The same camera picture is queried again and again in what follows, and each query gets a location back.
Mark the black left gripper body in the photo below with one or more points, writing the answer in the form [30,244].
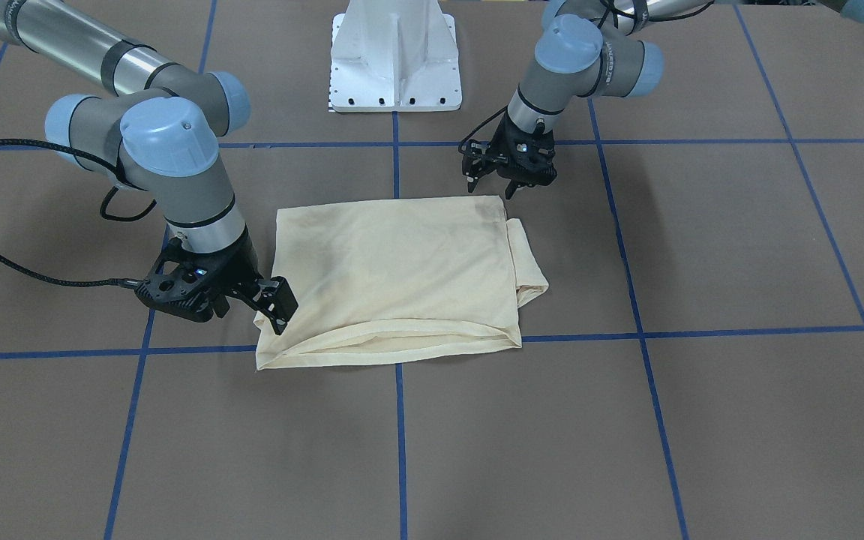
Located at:
[505,144]

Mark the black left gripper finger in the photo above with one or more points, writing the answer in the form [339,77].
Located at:
[515,185]
[476,161]

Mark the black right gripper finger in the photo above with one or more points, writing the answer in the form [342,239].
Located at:
[272,298]

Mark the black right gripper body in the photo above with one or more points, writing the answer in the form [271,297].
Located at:
[239,270]

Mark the beige long-sleeve printed shirt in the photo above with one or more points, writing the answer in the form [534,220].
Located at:
[390,281]

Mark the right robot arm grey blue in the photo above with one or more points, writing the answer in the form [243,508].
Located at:
[157,132]

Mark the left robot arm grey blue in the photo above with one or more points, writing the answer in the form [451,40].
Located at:
[686,76]

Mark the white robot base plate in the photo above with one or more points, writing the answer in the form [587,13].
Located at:
[394,56]

